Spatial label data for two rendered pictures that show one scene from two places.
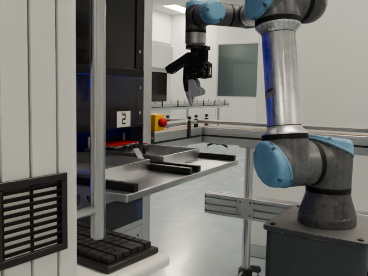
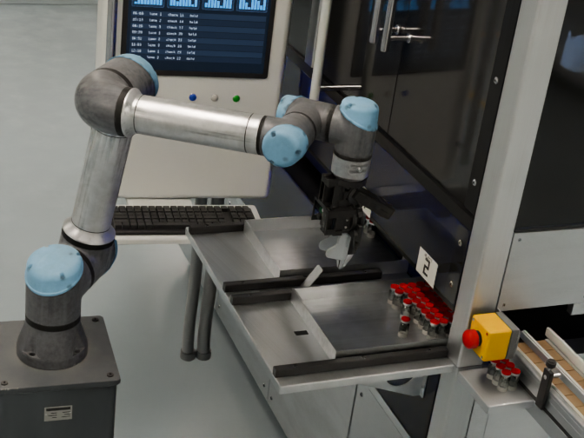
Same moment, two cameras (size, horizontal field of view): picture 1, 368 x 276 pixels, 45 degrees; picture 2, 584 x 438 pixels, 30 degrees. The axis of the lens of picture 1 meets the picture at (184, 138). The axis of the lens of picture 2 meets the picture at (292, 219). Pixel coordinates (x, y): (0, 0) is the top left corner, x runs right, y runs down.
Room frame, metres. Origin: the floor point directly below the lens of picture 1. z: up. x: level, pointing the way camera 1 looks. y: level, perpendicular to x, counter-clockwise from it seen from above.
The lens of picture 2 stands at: (2.73, -1.67, 2.16)
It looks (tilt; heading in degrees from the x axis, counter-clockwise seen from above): 26 degrees down; 127
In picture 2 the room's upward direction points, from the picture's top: 8 degrees clockwise
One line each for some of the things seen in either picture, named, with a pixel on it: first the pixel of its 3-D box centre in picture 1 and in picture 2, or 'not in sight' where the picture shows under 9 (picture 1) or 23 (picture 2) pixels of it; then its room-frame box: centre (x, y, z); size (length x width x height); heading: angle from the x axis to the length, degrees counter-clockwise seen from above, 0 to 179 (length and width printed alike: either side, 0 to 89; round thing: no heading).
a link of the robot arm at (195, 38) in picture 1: (195, 39); (351, 166); (1.63, -0.04, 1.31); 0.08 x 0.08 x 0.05
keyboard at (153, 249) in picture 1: (65, 235); (183, 219); (0.93, 0.25, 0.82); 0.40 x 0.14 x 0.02; 54
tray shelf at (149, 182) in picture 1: (131, 168); (323, 292); (1.47, 0.17, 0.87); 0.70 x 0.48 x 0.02; 151
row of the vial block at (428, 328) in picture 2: (124, 149); (417, 311); (1.69, 0.23, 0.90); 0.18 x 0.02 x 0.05; 151
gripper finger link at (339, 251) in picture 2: (197, 92); (338, 252); (1.64, -0.05, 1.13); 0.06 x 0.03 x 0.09; 62
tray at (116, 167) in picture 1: (80, 165); (324, 245); (1.35, 0.32, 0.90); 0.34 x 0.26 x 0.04; 61
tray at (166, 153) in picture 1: (143, 153); (381, 317); (1.65, 0.15, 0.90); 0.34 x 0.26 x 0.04; 61
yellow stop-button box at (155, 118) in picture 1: (153, 121); (492, 336); (1.93, 0.13, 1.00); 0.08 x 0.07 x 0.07; 61
